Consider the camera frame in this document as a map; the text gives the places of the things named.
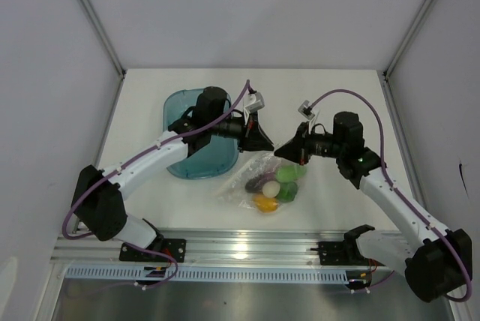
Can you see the white slotted cable duct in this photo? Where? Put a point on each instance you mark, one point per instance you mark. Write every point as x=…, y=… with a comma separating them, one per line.
x=210, y=274

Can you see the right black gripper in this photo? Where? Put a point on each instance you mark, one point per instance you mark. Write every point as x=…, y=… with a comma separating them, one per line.
x=295, y=150

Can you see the green bell pepper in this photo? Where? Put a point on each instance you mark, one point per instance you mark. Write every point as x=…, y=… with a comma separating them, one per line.
x=287, y=192

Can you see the white egg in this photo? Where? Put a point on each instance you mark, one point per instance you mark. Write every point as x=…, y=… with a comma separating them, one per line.
x=271, y=189

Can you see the light green chayote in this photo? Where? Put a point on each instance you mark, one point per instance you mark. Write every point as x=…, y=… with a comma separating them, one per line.
x=290, y=173

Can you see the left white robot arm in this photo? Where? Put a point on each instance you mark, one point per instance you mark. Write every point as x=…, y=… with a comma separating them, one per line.
x=100, y=194

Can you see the aluminium frame post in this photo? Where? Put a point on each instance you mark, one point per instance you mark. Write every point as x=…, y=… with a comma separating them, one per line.
x=101, y=34
x=415, y=26

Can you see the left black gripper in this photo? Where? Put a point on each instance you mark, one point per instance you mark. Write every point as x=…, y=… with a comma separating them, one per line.
x=253, y=138

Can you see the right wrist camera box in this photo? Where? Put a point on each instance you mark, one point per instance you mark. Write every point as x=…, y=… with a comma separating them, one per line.
x=309, y=113

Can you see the clear zip top bag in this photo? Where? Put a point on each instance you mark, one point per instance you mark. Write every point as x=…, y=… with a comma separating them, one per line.
x=232, y=191

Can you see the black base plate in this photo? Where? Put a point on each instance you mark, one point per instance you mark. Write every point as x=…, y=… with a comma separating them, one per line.
x=341, y=253
x=173, y=247

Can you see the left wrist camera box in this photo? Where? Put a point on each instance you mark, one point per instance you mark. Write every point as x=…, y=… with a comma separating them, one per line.
x=252, y=103

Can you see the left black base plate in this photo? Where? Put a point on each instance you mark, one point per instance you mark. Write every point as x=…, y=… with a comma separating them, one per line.
x=173, y=247

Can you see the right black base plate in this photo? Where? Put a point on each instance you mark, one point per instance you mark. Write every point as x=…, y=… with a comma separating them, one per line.
x=341, y=253

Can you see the purple eggplant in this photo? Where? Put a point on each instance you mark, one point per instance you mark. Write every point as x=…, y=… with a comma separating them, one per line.
x=254, y=185

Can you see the yellow orange fruit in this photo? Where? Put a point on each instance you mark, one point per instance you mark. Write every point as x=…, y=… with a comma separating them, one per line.
x=265, y=204

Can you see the blue plastic tray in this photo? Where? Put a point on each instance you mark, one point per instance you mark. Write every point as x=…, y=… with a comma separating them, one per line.
x=215, y=159

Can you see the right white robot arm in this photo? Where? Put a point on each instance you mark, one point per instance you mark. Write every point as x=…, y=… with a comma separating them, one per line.
x=435, y=261

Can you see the left aluminium frame post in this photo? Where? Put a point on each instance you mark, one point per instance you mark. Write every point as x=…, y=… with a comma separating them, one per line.
x=101, y=34

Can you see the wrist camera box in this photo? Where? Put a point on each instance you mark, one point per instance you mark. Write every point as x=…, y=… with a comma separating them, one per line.
x=309, y=113
x=252, y=103

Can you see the right aluminium frame post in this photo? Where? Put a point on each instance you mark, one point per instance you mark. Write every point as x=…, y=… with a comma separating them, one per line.
x=415, y=26

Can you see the aluminium mounting rail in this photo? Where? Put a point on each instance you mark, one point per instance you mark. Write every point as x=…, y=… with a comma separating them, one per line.
x=212, y=248

